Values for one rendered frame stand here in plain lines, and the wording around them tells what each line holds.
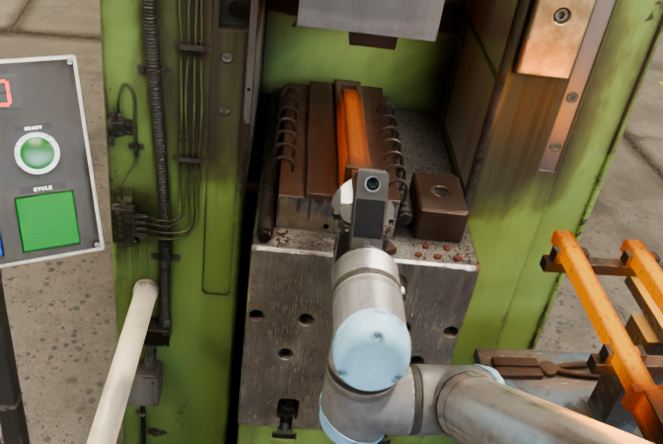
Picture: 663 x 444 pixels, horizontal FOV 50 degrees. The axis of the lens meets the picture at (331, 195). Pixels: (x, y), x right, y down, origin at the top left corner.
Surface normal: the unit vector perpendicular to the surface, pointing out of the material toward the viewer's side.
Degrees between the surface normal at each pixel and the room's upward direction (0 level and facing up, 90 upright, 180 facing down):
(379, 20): 90
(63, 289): 0
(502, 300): 90
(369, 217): 56
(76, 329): 0
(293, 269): 90
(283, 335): 90
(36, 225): 60
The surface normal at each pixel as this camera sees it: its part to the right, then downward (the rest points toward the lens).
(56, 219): 0.43, 0.07
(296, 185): 0.13, -0.82
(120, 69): 0.01, 0.57
